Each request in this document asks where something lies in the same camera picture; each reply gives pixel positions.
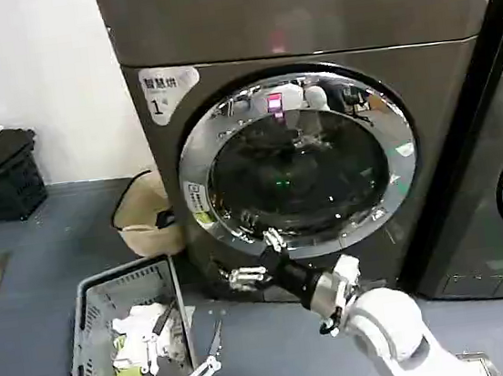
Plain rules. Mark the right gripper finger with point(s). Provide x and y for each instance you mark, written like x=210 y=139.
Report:
x=275 y=241
x=246 y=276

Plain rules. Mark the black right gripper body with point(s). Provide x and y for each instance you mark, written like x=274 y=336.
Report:
x=290 y=277

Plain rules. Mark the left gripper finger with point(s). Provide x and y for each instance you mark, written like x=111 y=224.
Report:
x=201 y=374
x=149 y=354

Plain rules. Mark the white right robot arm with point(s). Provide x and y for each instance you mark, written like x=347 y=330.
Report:
x=388 y=331

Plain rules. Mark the white crumpled cloth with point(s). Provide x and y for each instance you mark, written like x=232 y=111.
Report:
x=135 y=323

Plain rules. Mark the beige fabric hamper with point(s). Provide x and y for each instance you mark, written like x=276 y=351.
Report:
x=152 y=241

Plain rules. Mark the round glass dryer door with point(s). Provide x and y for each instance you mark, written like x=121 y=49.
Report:
x=398 y=188

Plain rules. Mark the grey dryer with chrome door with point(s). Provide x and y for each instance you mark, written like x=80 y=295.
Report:
x=480 y=215

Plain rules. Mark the black plastic crate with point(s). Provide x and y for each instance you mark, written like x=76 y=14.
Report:
x=4 y=191

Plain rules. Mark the grey front-loading dryer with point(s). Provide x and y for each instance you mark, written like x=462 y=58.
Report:
x=304 y=21

